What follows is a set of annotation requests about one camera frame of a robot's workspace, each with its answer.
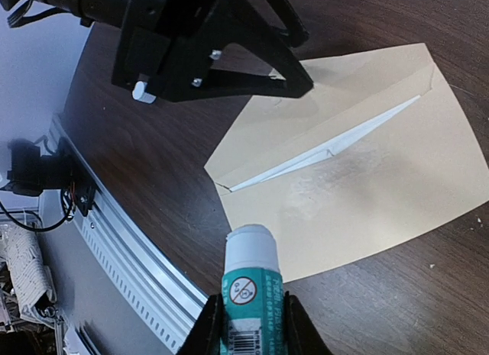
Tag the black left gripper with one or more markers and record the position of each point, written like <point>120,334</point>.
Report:
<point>173,44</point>

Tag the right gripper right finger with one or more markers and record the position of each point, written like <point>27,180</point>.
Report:
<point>301,335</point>

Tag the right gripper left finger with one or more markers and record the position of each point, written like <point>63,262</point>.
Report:
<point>205,336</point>

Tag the small green glue stick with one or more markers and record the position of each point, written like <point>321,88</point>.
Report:
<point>252,294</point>

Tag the white glue stick cap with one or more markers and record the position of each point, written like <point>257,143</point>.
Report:
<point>140,94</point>

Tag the brown kraft envelope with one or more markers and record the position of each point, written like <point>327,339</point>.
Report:
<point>378,153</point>

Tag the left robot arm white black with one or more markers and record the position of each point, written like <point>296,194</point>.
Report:
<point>23,12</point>

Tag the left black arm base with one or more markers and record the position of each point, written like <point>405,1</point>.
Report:
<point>31,173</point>

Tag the grey woven cloth bundle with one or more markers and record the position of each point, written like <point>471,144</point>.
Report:
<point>30,278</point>

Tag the front aluminium slotted rail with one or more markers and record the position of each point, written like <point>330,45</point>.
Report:
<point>158,292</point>

